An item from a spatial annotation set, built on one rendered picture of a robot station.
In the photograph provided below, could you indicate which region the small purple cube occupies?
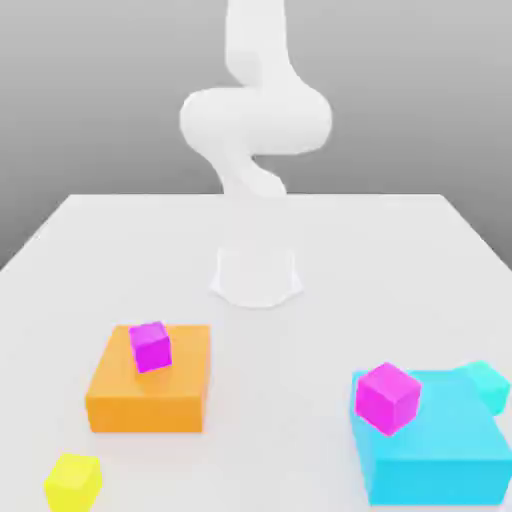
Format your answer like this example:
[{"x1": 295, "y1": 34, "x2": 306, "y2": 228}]
[{"x1": 128, "y1": 320, "x2": 174, "y2": 374}]

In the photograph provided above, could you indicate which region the small magenta cube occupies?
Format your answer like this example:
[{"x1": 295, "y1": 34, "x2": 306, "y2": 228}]
[{"x1": 354, "y1": 361, "x2": 424, "y2": 438}]

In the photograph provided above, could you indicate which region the small turquoise cube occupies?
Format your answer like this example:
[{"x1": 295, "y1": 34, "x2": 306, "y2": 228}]
[{"x1": 463, "y1": 359, "x2": 512, "y2": 417}]

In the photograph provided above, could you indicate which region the small yellow cube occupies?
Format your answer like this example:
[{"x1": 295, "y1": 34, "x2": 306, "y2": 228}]
[{"x1": 42, "y1": 452, "x2": 104, "y2": 512}]

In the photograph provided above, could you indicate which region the large orange box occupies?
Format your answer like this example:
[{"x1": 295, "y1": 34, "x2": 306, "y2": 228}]
[{"x1": 84, "y1": 324, "x2": 212, "y2": 434}]

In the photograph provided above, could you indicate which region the large cyan box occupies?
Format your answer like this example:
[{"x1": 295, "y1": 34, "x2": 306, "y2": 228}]
[{"x1": 349, "y1": 368, "x2": 512, "y2": 508}]

